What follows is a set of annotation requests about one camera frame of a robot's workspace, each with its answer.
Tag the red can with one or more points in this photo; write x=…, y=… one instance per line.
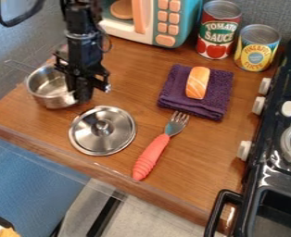
x=217, y=34

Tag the silver pot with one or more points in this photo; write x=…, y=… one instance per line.
x=47, y=88

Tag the purple cloth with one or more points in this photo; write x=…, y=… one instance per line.
x=218, y=94

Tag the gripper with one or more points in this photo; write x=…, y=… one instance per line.
x=84, y=52

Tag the toy microwave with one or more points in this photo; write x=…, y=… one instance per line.
x=185, y=21

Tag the orange toy sushi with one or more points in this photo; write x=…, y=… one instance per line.
x=197, y=82

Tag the silver lid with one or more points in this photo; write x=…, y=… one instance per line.
x=102, y=131

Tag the toy stove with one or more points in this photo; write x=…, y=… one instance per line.
x=276, y=182

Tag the yellow can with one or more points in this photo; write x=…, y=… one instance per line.
x=257, y=49

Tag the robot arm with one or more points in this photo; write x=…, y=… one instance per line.
x=81, y=17

